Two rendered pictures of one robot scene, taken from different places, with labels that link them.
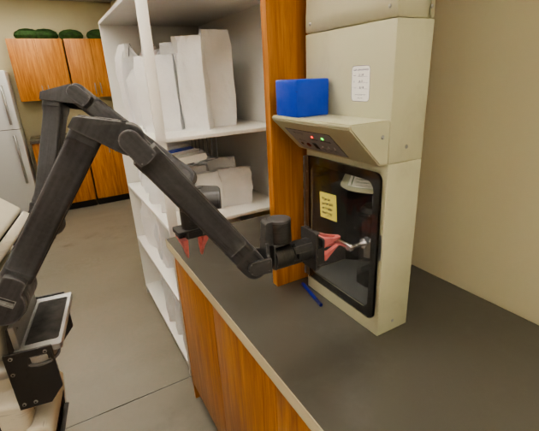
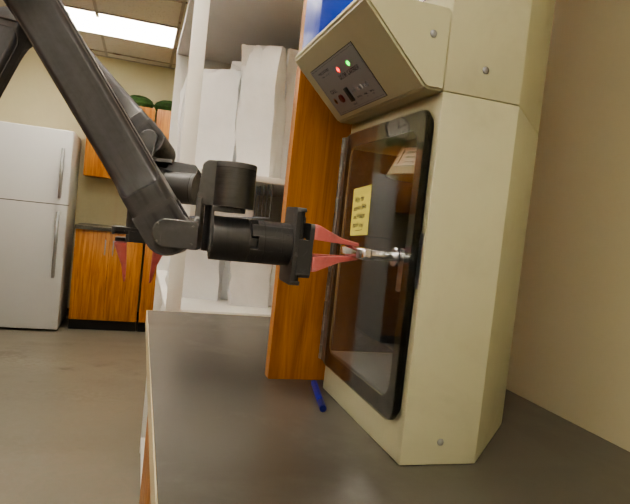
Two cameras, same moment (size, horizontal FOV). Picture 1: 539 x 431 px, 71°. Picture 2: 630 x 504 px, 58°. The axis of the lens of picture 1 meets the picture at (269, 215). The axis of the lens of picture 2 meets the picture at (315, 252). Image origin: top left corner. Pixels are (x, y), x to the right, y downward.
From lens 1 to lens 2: 49 cm
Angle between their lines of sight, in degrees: 21
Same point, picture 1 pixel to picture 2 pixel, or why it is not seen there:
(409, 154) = (492, 87)
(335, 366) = (278, 480)
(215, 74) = not seen: hidden behind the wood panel
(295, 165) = (334, 163)
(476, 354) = not seen: outside the picture
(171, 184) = (51, 40)
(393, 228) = (452, 227)
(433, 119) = (594, 129)
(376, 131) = (421, 17)
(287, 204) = not seen: hidden behind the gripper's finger
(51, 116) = (1, 39)
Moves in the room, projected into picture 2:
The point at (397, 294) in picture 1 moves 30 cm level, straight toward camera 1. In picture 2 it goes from (455, 383) to (337, 447)
